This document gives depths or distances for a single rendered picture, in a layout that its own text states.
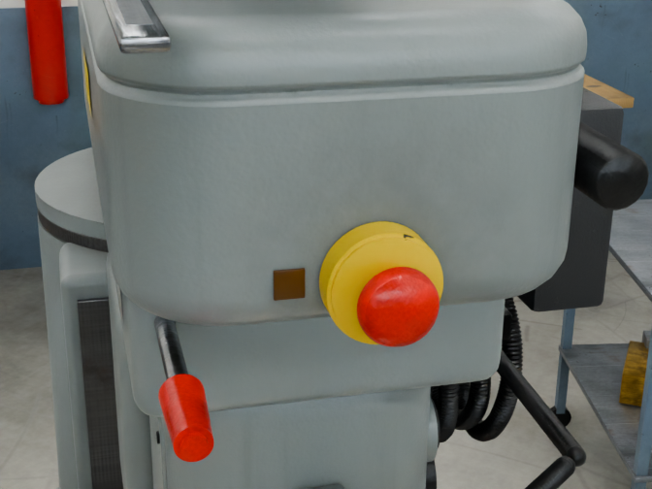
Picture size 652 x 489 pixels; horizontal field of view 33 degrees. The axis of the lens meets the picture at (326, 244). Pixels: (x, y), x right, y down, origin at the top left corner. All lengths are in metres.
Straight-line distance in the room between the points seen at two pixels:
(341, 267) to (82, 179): 0.87
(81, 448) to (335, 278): 0.77
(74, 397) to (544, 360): 3.30
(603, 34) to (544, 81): 5.07
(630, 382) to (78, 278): 2.49
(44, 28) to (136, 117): 4.31
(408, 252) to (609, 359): 3.23
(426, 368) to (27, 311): 4.18
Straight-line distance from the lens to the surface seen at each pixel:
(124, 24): 0.46
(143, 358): 0.66
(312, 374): 0.68
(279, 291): 0.54
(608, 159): 0.62
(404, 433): 0.77
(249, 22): 0.52
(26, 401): 4.13
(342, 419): 0.74
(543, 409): 0.80
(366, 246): 0.53
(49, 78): 4.87
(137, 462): 0.96
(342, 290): 0.53
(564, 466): 0.74
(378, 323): 0.51
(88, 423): 1.24
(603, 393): 3.54
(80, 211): 1.26
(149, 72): 0.52
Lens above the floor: 1.98
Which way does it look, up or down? 21 degrees down
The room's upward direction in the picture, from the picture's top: 1 degrees clockwise
